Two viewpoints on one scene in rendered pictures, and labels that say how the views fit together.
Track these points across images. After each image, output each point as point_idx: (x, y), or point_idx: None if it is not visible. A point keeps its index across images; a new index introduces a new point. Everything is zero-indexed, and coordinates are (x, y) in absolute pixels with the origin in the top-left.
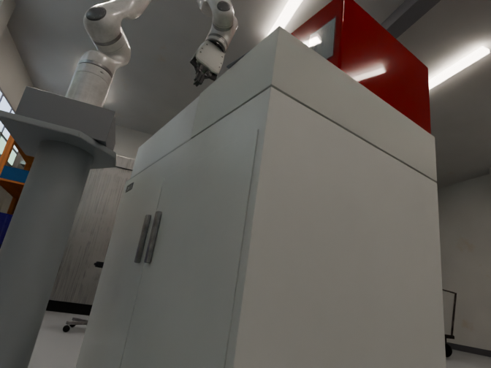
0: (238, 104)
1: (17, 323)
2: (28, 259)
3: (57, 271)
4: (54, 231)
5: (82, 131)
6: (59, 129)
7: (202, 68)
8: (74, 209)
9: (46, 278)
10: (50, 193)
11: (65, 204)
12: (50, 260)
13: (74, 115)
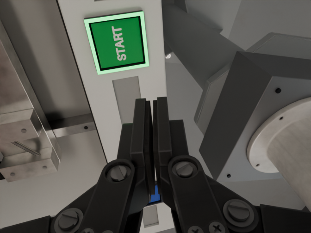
0: None
1: (182, 17)
2: (204, 27)
3: (178, 45)
4: (203, 39)
5: (272, 56)
6: (293, 35)
7: (178, 201)
8: (201, 59)
9: (183, 31)
10: (231, 46)
11: (212, 49)
12: (189, 34)
13: (304, 68)
